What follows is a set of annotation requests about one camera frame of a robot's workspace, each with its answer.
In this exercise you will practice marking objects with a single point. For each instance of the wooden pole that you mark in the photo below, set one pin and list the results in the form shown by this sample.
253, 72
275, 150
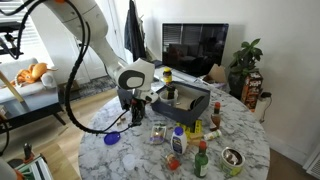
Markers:
11, 87

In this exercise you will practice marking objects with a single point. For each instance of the red black tool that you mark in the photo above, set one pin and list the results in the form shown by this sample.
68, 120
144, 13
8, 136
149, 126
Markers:
27, 151

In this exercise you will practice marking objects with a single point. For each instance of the white panel door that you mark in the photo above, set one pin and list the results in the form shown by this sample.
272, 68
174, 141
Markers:
115, 26

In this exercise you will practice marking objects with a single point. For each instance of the dark patterned rug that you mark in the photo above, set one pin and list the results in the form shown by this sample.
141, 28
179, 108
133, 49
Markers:
91, 88

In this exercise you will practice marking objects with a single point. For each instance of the green glass bottle red cap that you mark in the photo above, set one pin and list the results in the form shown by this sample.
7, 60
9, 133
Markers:
201, 165

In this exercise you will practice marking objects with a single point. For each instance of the green white striped box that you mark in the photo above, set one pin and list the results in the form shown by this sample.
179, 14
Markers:
36, 170

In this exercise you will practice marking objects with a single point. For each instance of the white bottle blue cap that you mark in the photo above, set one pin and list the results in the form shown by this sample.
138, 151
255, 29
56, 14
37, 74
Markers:
179, 143

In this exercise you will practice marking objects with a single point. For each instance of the dark closed laptop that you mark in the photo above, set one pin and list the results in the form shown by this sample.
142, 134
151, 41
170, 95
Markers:
157, 63

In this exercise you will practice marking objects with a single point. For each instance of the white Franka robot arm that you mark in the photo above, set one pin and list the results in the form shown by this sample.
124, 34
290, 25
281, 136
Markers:
83, 26

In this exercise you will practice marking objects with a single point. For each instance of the black round object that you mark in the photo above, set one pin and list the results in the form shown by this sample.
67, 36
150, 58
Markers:
196, 103

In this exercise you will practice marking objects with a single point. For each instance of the white window blinds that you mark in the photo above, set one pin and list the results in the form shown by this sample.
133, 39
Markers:
8, 13

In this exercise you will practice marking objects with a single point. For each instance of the green potted plant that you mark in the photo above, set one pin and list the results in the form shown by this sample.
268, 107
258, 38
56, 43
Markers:
245, 58

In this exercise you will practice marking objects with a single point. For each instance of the orange plush toy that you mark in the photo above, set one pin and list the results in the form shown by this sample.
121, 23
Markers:
33, 71

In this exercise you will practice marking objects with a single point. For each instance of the red-capped hot sauce bottle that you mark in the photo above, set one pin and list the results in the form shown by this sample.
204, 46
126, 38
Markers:
215, 120

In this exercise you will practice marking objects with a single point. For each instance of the open green tin can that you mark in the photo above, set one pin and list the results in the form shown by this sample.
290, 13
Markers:
230, 169

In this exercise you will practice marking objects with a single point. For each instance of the yellow black printed pack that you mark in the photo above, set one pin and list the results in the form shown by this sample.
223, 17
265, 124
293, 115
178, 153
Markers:
197, 128

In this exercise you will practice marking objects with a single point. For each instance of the open cardboard box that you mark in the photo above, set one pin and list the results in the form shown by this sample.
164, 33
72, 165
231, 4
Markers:
218, 73

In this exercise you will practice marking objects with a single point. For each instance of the purple green snack packet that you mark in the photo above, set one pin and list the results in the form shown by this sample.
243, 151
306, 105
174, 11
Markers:
158, 135

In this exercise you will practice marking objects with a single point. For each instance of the orange printed box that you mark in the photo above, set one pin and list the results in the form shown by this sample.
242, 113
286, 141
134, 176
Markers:
251, 88

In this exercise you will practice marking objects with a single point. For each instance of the wooden block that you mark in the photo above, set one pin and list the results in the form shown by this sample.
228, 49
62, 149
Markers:
195, 140
123, 118
118, 121

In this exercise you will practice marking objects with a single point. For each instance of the grey plush cushion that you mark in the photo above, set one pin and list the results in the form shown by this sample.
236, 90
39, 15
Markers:
49, 80

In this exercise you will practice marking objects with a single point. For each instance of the white plastic cup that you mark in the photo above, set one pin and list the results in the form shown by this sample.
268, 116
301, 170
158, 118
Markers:
164, 99

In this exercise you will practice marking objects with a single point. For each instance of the small brown cardboard box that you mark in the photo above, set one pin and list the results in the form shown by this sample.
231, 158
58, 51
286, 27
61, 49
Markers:
63, 87

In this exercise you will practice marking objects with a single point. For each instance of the small red-capped jar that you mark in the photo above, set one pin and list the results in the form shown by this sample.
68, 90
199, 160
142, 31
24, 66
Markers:
173, 164

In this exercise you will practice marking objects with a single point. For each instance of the dark hanging jacket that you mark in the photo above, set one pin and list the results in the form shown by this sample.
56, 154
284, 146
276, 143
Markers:
133, 33

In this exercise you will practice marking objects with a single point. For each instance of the grey sofa black frame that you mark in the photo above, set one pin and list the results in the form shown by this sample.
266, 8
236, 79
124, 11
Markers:
30, 96

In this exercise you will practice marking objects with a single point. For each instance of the white floor vent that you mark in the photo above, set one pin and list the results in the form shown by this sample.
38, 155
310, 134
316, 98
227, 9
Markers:
313, 166

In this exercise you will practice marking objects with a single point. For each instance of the black flat screen television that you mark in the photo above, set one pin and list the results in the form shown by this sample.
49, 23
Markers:
195, 46

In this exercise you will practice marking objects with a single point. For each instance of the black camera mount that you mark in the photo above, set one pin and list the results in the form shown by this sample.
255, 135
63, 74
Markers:
11, 51

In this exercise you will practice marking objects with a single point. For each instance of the yellow-lidded supplement bottle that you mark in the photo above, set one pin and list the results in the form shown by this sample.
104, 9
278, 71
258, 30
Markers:
167, 77

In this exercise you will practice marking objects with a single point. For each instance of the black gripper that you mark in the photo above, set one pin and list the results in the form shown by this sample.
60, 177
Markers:
138, 107

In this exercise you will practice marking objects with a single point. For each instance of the white television stand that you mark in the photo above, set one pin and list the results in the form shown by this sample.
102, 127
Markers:
186, 78

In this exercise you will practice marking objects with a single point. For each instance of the small white green-capped bottle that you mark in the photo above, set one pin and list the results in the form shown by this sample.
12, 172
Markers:
211, 135

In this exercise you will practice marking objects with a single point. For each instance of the navy cardboard box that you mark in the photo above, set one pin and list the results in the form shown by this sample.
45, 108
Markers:
173, 113

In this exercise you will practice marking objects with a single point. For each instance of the grey rounded cover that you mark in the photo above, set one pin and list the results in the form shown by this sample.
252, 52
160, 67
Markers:
6, 171

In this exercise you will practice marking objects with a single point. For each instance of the yellow black bottle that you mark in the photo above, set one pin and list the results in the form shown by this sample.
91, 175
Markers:
170, 90

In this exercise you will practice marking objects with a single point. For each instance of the white device black top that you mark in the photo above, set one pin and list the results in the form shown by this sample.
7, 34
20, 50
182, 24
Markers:
261, 108

